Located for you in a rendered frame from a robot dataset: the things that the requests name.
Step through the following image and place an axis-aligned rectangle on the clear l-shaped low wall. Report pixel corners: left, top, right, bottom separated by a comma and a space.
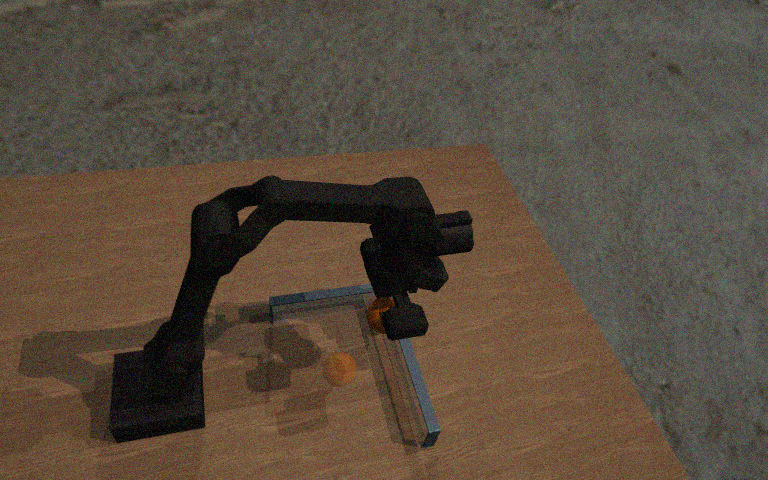
272, 292, 428, 445

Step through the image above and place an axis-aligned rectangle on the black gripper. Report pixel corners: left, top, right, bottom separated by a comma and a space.
360, 238, 429, 341

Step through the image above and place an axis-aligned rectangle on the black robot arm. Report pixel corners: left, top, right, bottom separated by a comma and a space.
143, 176, 474, 413

